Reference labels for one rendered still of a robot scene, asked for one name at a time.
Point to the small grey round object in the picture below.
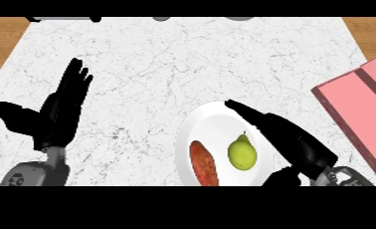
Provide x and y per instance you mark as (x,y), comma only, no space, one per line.
(161,18)

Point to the large grey round object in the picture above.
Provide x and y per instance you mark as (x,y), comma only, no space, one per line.
(239,18)

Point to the pink cardboard box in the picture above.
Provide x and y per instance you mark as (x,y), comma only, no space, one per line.
(354,113)

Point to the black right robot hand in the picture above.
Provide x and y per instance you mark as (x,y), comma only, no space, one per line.
(294,140)

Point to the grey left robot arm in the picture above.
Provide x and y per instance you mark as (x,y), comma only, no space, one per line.
(39,171)

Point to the reddish-brown sweet potato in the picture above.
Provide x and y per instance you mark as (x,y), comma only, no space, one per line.
(204,164)

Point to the green pear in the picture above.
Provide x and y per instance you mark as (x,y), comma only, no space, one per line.
(242,153)

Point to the white plate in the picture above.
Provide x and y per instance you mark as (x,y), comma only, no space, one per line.
(220,126)

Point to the white appliance with black feet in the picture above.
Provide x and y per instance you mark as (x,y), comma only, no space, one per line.
(64,18)

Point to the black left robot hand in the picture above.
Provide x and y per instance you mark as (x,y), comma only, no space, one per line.
(61,107)

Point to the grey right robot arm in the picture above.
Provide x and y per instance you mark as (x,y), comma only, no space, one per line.
(342,176)

